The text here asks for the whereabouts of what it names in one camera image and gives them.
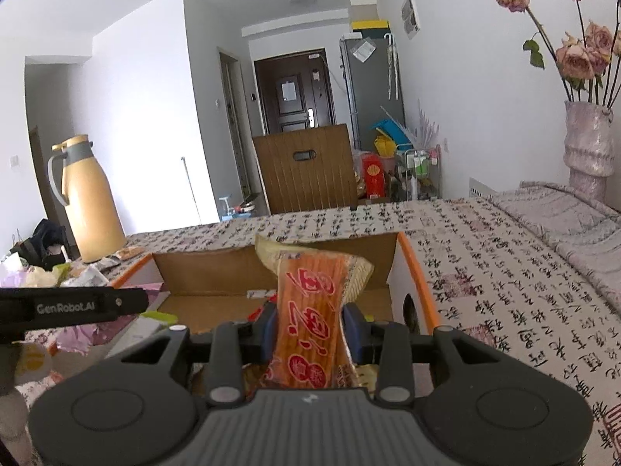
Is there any green snack packet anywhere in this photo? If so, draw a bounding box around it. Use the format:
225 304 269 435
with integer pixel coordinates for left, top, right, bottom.
138 311 180 327

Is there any large orange-red snack packet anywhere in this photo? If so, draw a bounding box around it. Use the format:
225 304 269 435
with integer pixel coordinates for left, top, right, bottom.
255 234 374 389

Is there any clear plastic bundle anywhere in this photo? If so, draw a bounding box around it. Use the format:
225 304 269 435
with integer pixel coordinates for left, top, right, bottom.
408 99 440 149

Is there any dark brown door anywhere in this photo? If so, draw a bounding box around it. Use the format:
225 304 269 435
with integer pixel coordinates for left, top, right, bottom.
253 49 337 136

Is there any cream crumpled wrapper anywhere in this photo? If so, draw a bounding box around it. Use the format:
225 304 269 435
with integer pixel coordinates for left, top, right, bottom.
24 267 59 288

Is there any grey quilted cloth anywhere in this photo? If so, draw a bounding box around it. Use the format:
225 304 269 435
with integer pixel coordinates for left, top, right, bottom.
487 181 621 312

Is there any white mop pole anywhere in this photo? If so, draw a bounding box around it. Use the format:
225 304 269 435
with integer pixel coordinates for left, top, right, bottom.
182 156 203 226

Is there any wooden chair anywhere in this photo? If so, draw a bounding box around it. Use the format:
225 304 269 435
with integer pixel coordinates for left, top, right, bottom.
252 123 360 215

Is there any wire rack cart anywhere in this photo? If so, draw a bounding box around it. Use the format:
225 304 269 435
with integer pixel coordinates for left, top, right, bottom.
395 148 440 201

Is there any grey refrigerator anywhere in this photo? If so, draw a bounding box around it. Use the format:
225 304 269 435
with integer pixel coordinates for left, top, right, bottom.
338 33 406 151

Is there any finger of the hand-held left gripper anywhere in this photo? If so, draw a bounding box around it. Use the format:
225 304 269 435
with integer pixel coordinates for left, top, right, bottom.
113 288 149 322

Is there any white sachet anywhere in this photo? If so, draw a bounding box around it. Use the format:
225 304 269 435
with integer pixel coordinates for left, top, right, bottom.
73 264 110 287

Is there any yellow thermos jug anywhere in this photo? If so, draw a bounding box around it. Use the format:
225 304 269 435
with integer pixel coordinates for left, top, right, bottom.
47 135 128 264

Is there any calligraphy print tablecloth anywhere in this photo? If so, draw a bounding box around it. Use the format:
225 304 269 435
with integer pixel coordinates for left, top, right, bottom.
0 196 621 466

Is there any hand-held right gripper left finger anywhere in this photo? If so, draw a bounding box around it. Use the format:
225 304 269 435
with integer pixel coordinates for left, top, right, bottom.
104 308 278 409

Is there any red printed cardboard box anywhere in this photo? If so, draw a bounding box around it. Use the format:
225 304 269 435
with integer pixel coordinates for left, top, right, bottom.
53 231 440 399

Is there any bunch of dried pink roses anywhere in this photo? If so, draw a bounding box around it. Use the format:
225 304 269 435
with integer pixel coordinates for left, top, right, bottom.
482 0 621 105

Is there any white folded umbrella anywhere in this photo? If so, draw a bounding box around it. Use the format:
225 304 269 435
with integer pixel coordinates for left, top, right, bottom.
385 33 401 102

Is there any beige carton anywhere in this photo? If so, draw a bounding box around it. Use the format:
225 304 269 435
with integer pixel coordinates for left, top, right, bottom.
349 0 379 21

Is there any black bag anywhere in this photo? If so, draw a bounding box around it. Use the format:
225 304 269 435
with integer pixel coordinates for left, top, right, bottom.
10 218 81 273

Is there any red gift box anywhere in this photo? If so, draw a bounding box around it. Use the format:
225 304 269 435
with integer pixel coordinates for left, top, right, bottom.
361 153 387 200

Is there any blue plastic item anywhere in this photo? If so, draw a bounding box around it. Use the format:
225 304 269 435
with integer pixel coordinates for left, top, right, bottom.
371 119 413 152

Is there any pink ribbed vase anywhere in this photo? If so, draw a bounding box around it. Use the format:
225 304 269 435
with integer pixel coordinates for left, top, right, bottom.
563 100 616 205

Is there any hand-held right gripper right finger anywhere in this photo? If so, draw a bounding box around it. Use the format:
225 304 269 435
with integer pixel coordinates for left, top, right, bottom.
341 303 505 405

